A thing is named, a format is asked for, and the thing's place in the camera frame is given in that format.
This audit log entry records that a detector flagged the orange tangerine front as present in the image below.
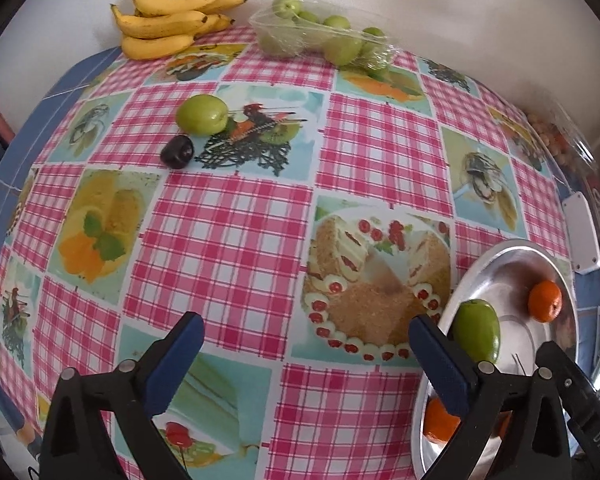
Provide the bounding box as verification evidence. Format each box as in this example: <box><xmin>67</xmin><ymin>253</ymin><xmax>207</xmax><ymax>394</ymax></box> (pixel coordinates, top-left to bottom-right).
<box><xmin>422</xmin><ymin>396</ymin><xmax>460</xmax><ymax>444</ymax></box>

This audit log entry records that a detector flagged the large green mango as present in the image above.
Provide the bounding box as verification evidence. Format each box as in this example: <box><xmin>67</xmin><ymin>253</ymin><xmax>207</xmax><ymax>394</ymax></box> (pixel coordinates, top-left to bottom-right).
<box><xmin>451</xmin><ymin>299</ymin><xmax>501</xmax><ymax>364</ymax></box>

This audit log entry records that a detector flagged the dark plum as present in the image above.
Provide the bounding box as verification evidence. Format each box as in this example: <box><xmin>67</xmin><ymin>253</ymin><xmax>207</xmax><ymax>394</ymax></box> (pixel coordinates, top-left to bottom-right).
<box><xmin>160</xmin><ymin>134</ymin><xmax>195</xmax><ymax>169</ymax></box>

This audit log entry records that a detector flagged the small green apple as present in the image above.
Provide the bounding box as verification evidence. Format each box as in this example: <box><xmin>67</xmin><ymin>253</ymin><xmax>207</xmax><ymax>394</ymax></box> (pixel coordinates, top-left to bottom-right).
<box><xmin>175</xmin><ymin>94</ymin><xmax>230</xmax><ymax>136</ymax></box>

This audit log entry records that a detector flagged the orange tangerine with stem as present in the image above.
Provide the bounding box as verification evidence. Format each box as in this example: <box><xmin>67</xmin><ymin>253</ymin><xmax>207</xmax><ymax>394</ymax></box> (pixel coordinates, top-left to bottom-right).
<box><xmin>494</xmin><ymin>412</ymin><xmax>512</xmax><ymax>440</ymax></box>

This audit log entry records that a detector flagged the large steel plate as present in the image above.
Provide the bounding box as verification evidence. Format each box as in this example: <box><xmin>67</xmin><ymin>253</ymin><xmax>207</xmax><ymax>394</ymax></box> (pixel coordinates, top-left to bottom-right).
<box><xmin>410</xmin><ymin>238</ymin><xmax>580</xmax><ymax>480</ymax></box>

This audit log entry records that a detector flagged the checkered fruit tablecloth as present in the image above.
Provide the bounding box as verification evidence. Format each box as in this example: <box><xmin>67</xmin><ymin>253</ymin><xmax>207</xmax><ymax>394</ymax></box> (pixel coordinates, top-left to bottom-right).
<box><xmin>0</xmin><ymin>27</ymin><xmax>574</xmax><ymax>479</ymax></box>

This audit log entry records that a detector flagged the clear tray of longans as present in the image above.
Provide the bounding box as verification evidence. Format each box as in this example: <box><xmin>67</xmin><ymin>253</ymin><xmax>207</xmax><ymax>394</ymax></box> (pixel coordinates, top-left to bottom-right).
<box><xmin>522</xmin><ymin>96</ymin><xmax>598</xmax><ymax>174</ymax></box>

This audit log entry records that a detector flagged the banana bunch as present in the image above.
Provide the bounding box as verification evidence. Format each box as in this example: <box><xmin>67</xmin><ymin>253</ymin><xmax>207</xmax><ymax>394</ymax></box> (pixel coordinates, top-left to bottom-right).
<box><xmin>110</xmin><ymin>0</ymin><xmax>248</xmax><ymax>61</ymax></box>

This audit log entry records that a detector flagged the clear tray of green fruit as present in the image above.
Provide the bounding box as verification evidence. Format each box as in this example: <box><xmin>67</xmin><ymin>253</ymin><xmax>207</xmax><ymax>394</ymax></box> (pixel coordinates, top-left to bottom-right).
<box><xmin>249</xmin><ymin>0</ymin><xmax>399</xmax><ymax>72</ymax></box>

